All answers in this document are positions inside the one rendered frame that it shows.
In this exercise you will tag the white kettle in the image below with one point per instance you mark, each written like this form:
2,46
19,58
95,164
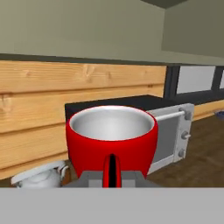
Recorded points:
40,178

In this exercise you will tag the black and silver toaster oven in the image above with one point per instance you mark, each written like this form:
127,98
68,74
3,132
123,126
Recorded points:
166,137

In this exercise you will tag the grey-green wall cabinet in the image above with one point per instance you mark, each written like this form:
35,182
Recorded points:
195,29
81,29

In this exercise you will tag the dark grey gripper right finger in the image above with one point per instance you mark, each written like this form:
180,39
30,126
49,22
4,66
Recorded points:
134,179

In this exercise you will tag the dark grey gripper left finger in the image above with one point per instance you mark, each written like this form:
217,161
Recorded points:
87,179

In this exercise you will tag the red mug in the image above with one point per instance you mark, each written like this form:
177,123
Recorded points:
87,151

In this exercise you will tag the dark framed window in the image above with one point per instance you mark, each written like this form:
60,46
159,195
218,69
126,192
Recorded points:
195,80

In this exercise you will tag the silver toaster oven knob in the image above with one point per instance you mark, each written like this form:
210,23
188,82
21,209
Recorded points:
187,115
181,153
185,135

